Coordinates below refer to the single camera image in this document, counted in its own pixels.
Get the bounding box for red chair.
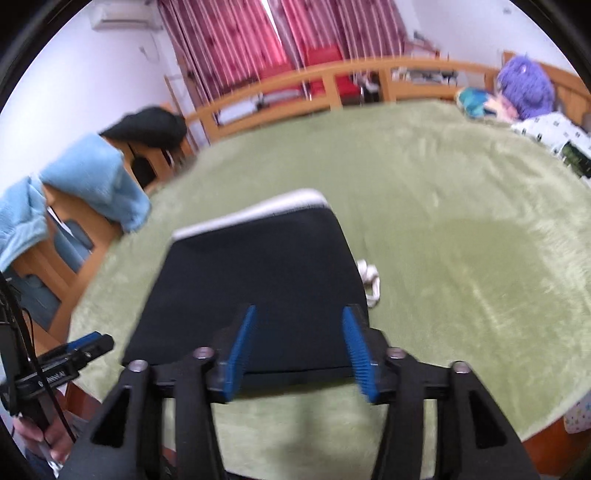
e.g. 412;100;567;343
255;64;309;105
303;43;362;100

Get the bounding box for white black-dotted pillow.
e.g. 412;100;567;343
510;112;590;160

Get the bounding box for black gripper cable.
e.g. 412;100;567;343
0;271;80;444

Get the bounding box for red patterned curtains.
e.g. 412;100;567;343
157;0;410;106

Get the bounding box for left red chair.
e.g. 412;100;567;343
255;64;309;105

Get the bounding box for black pants with white stripe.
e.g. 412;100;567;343
122;189;367;390

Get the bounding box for light blue fleece towel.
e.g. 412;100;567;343
39;133;151;233

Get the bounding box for person's left hand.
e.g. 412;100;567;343
13;407;76;464

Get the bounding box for black garment on bed rail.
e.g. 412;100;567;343
100;106;187;150

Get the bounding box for teal geometric cushion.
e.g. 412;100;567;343
455;87;500;120

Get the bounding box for purple plush toy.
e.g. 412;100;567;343
497;55;555;120

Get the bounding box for green plush bed blanket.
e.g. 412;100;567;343
67;100;591;480

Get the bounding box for light blue fleece garment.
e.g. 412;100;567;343
0;176;49;272

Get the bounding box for right red chair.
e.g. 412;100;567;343
303;43;362;100

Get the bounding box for white air conditioner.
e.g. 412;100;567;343
89;1;161;31

